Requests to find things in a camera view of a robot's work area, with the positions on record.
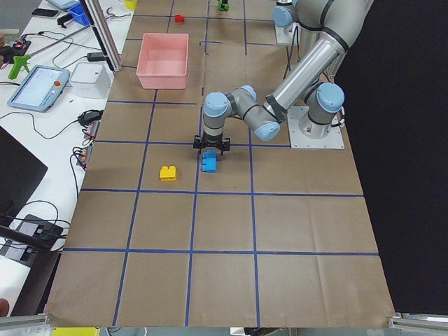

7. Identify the green toy block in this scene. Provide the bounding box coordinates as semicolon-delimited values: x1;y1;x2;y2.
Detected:
218;0;230;11

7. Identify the teach pendant tablet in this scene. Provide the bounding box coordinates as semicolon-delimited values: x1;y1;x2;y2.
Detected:
7;65;71;112

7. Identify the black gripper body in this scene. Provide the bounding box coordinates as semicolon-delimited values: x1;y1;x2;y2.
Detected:
193;134;230;151

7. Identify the blue toy block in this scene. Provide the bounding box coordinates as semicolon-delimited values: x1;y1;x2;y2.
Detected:
201;150;217;173

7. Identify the green plastic tool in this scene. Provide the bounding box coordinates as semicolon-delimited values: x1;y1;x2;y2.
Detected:
8;55;31;80

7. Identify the pink plastic box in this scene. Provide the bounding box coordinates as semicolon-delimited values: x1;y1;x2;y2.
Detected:
136;33;189;90

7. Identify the red toy block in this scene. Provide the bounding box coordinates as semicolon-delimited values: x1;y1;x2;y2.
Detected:
174;14;185;23

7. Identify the aluminium frame post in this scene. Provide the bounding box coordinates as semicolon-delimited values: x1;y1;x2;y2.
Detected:
80;0;123;73

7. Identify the black power adapter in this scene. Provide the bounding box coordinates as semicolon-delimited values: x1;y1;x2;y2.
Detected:
86;52;106;62

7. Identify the white square box device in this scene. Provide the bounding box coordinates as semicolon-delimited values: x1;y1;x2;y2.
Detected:
70;62;111;99

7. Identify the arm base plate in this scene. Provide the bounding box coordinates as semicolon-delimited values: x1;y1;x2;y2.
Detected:
274;22;301;46
287;106;345;150

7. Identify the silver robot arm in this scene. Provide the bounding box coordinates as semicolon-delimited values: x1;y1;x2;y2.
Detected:
193;0;373;153
272;0;298;27

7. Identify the yellow toy block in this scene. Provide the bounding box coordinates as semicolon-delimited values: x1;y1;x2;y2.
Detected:
159;165;177;181

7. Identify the blue plastic bin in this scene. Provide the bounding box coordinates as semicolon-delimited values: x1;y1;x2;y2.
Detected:
68;3;92;27

